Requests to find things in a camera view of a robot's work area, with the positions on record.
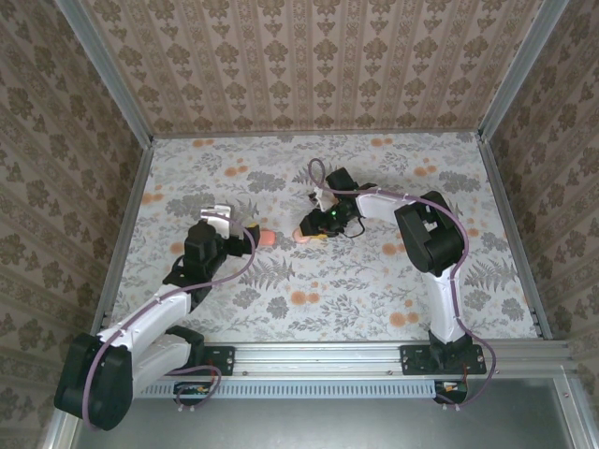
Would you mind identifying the floral patterned table cover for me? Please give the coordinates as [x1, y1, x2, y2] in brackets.
[105, 132, 539, 342]

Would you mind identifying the grey metal sheet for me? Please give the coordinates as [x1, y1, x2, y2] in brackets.
[77, 397, 570, 449]

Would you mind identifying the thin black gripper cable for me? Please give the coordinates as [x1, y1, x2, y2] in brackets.
[344, 215, 367, 239]

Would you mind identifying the aluminium table edge rail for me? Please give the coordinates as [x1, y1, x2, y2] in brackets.
[476, 133, 551, 340]
[88, 138, 155, 342]

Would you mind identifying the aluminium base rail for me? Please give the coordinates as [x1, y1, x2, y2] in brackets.
[186, 340, 570, 378]

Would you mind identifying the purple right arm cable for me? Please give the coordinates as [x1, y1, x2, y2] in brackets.
[308, 157, 500, 413]

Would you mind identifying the black connector with wires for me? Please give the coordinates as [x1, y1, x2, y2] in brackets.
[173, 381, 212, 406]
[433, 379, 469, 404]

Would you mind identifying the white slotted cable duct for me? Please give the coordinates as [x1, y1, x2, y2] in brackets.
[135, 379, 462, 399]

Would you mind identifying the aluminium corner post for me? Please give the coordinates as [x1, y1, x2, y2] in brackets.
[479, 0, 570, 141]
[53, 0, 155, 146]

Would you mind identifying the aluminium frame bar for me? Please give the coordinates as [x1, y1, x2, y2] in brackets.
[44, 411, 80, 449]
[551, 373, 593, 449]

